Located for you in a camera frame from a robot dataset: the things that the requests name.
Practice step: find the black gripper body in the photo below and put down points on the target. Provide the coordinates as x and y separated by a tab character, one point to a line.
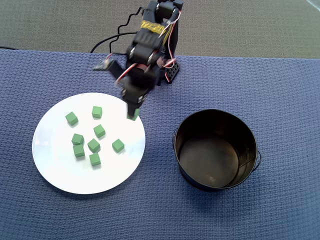
135	98

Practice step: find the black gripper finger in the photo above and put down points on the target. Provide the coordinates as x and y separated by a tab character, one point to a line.
131	108

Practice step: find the green cube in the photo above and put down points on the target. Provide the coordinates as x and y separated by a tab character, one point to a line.
93	145
97	111
77	139
78	151
118	145
137	115
95	159
99	130
71	118

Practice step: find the white round plate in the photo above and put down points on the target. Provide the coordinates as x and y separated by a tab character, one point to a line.
62	175

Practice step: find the black metal bucket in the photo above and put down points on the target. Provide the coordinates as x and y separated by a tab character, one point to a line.
212	150

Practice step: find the blue woven cloth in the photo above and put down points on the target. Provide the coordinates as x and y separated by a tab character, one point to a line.
160	215

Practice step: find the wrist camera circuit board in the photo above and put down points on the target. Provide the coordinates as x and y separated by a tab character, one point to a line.
103	64

